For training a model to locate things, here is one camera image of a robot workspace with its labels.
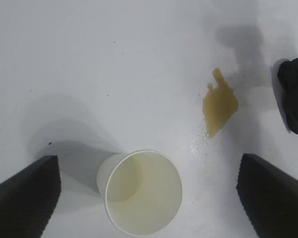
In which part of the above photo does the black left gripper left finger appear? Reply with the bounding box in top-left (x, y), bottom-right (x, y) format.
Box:
top-left (0, 154), bottom-right (62, 238)

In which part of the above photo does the white paper cup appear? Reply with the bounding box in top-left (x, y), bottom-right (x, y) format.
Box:
top-left (96, 149), bottom-right (183, 237)

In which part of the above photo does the black cloth rag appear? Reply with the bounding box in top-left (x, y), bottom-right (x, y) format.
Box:
top-left (277, 58), bottom-right (298, 152)

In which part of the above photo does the brown liquid spill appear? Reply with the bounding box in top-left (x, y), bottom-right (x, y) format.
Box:
top-left (202, 67), bottom-right (240, 138)

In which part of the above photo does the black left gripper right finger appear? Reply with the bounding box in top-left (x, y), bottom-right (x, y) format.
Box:
top-left (236, 153), bottom-right (298, 238)

